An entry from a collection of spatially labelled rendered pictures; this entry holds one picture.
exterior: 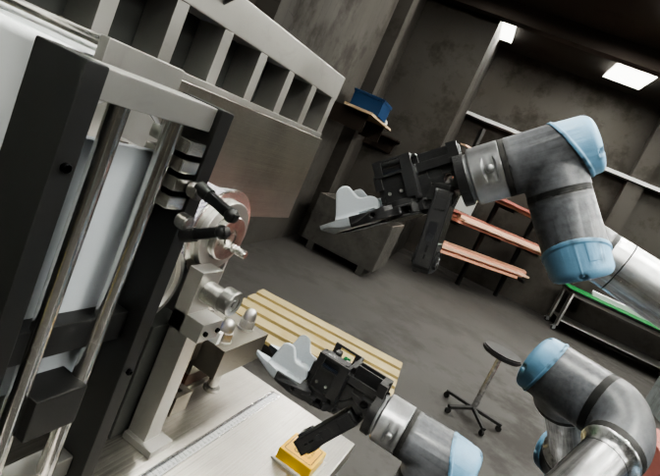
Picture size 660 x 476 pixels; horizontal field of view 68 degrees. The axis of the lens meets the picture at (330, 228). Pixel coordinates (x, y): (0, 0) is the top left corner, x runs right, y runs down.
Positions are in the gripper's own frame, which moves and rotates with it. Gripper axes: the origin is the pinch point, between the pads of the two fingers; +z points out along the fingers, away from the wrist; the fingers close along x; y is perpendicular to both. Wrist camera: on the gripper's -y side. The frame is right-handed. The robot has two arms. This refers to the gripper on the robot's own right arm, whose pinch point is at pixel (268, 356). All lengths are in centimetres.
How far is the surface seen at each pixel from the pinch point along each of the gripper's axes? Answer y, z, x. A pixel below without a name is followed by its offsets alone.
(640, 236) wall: 104, -204, -979
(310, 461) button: -16.6, -12.4, -8.2
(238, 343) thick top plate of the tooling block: -6.0, 10.1, -9.2
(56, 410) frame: 6.3, 0.1, 41.2
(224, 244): 14.9, 11.9, 6.3
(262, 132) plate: 31, 46, -47
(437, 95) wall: 167, 189, -724
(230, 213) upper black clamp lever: 27.4, -5.0, 35.6
